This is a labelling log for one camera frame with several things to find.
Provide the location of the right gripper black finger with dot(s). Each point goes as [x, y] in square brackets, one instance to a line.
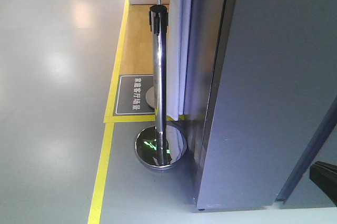
[324, 176]

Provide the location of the grey fridge with open door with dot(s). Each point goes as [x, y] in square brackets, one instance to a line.
[262, 99]

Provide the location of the white curtain behind fridge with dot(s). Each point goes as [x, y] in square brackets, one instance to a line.
[179, 18]

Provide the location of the grey floor sign Chinese text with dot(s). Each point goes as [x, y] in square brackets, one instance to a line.
[131, 92]

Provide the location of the yellow floor tape line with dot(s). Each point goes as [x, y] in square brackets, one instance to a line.
[65, 156]

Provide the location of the chrome stanchion post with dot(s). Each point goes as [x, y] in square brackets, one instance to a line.
[161, 146]

